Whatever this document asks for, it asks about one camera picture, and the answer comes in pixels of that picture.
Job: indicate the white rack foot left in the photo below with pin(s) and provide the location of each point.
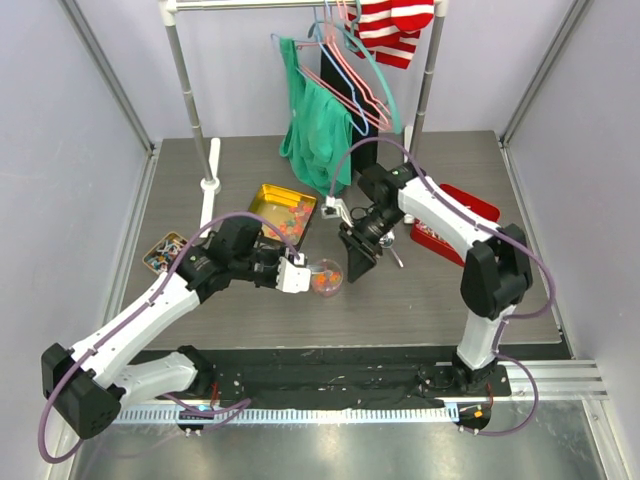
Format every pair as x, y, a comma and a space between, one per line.
210, 188

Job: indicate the pink clothes hanger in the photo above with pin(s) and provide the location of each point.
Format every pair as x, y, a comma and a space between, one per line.
350, 85

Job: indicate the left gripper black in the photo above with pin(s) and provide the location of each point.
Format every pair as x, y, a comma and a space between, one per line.
275, 254

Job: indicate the blue clothes hanger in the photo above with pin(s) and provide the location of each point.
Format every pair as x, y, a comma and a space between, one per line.
323, 34

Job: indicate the silver rack pole right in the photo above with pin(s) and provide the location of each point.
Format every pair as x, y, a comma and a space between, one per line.
440, 12

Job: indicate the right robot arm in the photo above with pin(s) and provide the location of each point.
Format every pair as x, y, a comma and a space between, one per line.
496, 272

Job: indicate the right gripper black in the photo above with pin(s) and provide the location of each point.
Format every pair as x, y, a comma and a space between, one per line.
361, 252

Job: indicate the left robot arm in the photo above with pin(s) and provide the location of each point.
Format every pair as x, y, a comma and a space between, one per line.
89, 383

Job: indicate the white slotted cable duct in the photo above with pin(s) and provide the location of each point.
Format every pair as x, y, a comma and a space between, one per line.
156, 414

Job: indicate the silver metal scoop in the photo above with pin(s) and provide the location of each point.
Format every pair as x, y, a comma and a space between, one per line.
387, 242

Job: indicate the teal clothes hanger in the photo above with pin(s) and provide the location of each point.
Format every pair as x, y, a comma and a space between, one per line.
380, 75

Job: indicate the clear plastic jar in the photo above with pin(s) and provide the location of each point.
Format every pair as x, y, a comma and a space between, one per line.
327, 278

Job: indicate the black hanging garment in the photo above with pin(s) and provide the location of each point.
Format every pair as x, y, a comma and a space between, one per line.
366, 155

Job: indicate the aluminium frame post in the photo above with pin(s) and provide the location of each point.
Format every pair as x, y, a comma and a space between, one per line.
559, 42
84, 31

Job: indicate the silver rack pole left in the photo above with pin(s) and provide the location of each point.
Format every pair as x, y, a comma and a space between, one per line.
168, 13

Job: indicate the white rack foot right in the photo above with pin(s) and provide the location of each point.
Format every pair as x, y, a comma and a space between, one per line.
407, 145

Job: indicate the silver rack pole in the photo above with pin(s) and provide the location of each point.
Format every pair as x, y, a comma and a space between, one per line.
168, 13
440, 12

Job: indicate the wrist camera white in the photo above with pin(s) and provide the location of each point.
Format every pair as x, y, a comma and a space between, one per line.
334, 208
293, 274

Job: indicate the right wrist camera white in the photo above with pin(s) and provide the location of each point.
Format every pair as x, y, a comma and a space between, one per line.
334, 208

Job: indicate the aluminium frame post right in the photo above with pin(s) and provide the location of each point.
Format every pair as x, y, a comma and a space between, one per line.
559, 42

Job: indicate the aluminium frame post left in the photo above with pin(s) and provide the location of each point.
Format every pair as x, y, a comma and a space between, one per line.
84, 31

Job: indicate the gold tin lollipops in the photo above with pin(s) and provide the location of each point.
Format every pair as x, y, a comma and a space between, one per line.
159, 258

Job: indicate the white rack foot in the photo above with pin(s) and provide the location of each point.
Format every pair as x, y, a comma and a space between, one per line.
210, 188
407, 145

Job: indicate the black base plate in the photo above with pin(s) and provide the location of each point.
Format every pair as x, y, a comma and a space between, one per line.
334, 377

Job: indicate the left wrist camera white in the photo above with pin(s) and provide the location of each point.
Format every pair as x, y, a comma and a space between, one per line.
293, 274

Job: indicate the green t-shirt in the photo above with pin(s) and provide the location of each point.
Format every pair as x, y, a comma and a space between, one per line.
319, 132

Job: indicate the rack top bar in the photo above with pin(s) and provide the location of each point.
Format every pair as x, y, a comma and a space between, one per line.
300, 5

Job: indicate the gold tin star candies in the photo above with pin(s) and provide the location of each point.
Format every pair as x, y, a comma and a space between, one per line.
288, 210

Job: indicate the red white striped shirt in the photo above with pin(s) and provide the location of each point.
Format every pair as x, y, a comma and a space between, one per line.
390, 29

